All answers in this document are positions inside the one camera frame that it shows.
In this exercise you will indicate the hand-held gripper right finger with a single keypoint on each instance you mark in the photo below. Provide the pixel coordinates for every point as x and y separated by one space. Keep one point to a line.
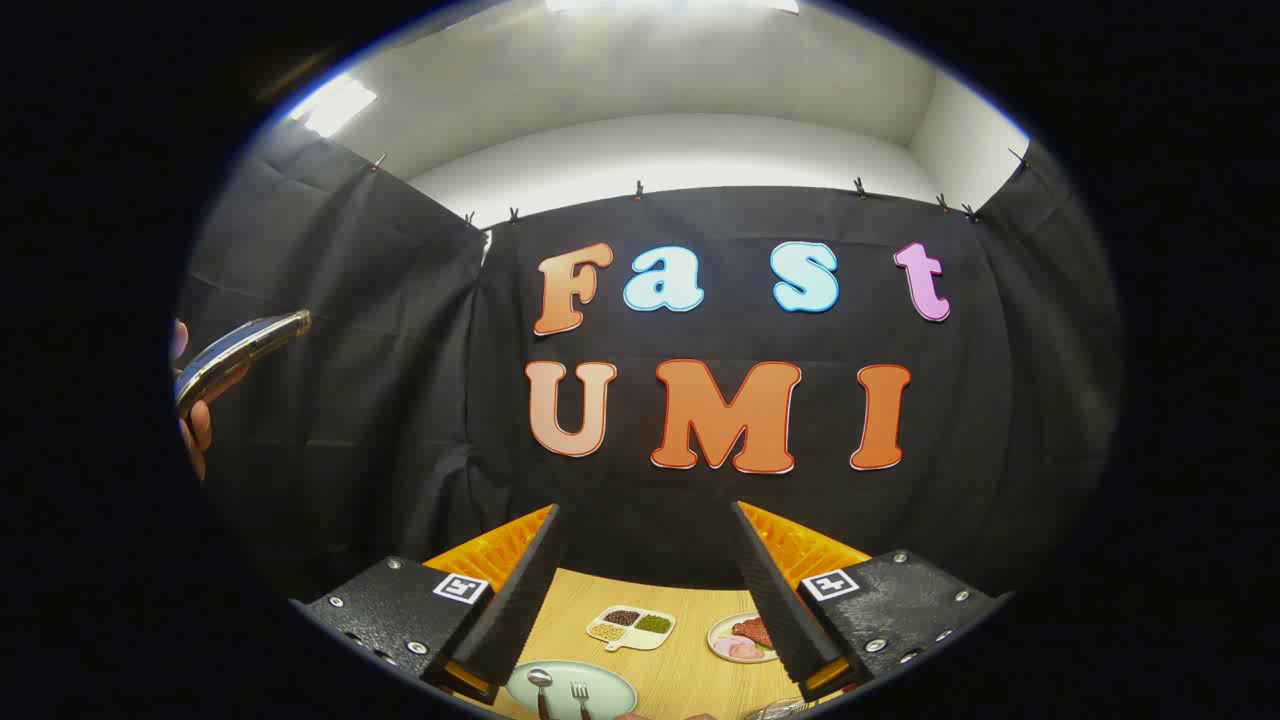
775 610

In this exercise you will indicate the white oval plate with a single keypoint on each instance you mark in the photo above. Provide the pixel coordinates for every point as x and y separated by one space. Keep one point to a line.
718 632

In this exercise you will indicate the pale green round plate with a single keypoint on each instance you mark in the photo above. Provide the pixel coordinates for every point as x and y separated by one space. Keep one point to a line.
610 690

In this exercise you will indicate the metal fork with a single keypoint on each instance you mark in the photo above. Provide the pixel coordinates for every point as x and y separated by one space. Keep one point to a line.
580 692

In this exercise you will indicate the pile of dark red beans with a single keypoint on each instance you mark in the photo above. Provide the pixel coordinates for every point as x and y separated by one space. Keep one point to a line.
622 617

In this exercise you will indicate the white divided dish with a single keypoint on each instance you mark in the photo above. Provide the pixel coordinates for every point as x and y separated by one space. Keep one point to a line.
632 643

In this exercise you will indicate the brown meat patty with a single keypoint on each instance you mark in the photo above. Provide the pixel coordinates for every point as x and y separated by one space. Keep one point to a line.
752 632

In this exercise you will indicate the pile of green beans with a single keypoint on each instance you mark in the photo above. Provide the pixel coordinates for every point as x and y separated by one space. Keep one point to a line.
654 624

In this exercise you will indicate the row of small cloth clips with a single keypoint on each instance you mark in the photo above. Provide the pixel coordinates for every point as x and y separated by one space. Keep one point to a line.
638 190

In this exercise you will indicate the pink ham slice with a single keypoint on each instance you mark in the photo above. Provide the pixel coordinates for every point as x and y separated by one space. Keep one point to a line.
738 650

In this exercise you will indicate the ceiling light panel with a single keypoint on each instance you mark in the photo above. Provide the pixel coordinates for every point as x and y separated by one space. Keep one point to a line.
335 105

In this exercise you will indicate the pile of yellow soybeans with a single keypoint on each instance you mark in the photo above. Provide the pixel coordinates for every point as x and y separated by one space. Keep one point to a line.
606 632

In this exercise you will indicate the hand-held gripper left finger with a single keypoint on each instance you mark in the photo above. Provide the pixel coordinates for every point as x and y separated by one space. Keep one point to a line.
515 610

